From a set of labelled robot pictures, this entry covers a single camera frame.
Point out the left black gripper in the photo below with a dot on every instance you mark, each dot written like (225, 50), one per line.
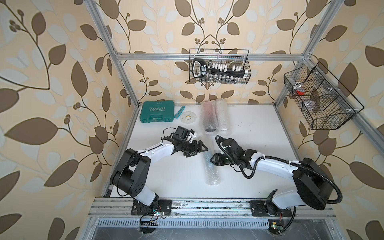
(193, 150)

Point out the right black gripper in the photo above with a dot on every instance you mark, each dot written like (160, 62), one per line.
(217, 159)

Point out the clear bubble wrap sheet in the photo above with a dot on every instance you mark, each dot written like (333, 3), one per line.
(211, 172)

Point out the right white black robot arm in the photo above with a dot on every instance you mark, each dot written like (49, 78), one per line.
(312, 186)

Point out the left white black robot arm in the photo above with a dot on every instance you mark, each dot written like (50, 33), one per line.
(131, 173)

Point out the bubble wrapped dark cylinder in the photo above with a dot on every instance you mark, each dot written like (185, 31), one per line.
(209, 117)

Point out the bubble wrapped clear cylinder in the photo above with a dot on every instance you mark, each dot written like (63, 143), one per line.
(222, 113)

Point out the silver compact disc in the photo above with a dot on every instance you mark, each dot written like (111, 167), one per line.
(188, 117)

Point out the green plastic tool case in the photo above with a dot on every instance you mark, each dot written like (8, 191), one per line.
(157, 111)

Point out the black socket bit holder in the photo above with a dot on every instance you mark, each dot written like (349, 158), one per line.
(201, 69)

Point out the red item in basket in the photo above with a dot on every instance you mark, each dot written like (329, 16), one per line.
(300, 90)

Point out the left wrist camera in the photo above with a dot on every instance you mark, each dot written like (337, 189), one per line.
(184, 135)

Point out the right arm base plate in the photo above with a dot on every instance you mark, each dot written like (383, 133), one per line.
(261, 208)

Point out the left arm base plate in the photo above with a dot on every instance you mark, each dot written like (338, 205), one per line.
(162, 207)

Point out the back black wire basket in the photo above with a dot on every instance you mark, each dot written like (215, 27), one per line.
(234, 57)

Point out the black wire basket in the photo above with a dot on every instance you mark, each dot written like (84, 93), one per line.
(234, 57)
(328, 103)

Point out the aluminium front rail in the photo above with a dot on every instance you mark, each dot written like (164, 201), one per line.
(185, 213)

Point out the right black wire basket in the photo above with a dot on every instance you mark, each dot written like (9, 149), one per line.
(328, 103)

